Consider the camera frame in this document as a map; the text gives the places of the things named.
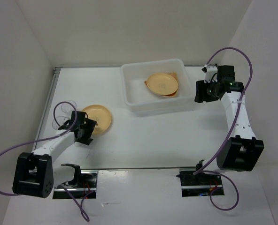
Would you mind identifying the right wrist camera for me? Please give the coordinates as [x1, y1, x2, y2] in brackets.
[202, 64, 217, 83]

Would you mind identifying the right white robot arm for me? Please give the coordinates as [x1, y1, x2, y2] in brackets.
[194, 65, 264, 184]

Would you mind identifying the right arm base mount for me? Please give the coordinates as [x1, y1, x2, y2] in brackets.
[176, 168, 224, 197]

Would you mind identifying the white plastic bin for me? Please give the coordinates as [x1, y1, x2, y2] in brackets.
[120, 59, 194, 113]

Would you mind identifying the woven bamboo basket tray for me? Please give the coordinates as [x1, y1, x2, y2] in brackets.
[143, 71, 179, 98]

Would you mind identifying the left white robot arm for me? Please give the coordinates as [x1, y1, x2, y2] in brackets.
[12, 111, 98, 198]

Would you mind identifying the yellow plastic plate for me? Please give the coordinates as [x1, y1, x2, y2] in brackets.
[82, 105, 112, 135]
[146, 73, 179, 97]

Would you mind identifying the clear plastic cup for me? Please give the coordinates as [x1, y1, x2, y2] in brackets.
[61, 100, 77, 113]
[52, 116, 69, 130]

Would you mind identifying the aluminium table edge rail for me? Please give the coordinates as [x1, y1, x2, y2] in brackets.
[35, 67, 62, 140]

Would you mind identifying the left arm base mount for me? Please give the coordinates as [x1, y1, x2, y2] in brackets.
[53, 169, 98, 200]

